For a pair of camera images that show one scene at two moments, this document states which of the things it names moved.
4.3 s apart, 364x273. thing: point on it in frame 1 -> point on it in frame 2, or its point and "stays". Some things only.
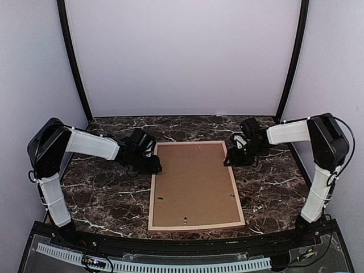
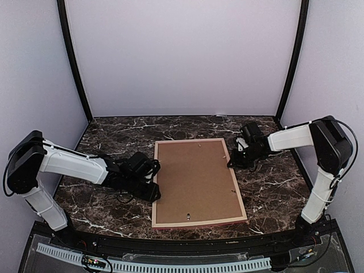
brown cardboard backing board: (194, 186) stays
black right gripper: (235, 158) stays
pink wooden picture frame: (194, 190) stays
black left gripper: (153, 167) -> (150, 195)
